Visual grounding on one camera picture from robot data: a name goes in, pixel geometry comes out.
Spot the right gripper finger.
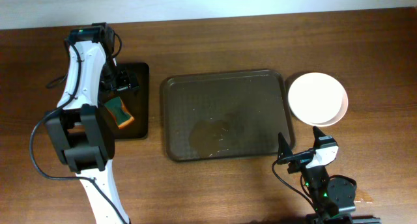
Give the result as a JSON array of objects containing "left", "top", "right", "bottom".
[
  {"left": 278, "top": 132, "right": 293, "bottom": 160},
  {"left": 313, "top": 126, "right": 338, "bottom": 149}
]

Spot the orange and green sponge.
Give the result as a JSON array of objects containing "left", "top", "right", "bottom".
[{"left": 104, "top": 97, "right": 135, "bottom": 129}]

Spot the white plate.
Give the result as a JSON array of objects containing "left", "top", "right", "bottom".
[
  {"left": 287, "top": 72, "right": 348, "bottom": 125},
  {"left": 289, "top": 87, "right": 348, "bottom": 127}
]

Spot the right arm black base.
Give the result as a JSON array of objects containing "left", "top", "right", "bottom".
[{"left": 304, "top": 214, "right": 382, "bottom": 224}]

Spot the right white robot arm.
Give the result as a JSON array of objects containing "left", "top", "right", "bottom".
[{"left": 272, "top": 126, "right": 357, "bottom": 222}]

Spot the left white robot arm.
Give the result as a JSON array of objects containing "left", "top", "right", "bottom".
[{"left": 41, "top": 22, "right": 139, "bottom": 223}]

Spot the black water tray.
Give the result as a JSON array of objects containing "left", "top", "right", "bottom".
[{"left": 102, "top": 63, "right": 149, "bottom": 140}]

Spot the brown serving tray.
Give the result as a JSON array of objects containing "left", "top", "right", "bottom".
[{"left": 160, "top": 70, "right": 296, "bottom": 162}]

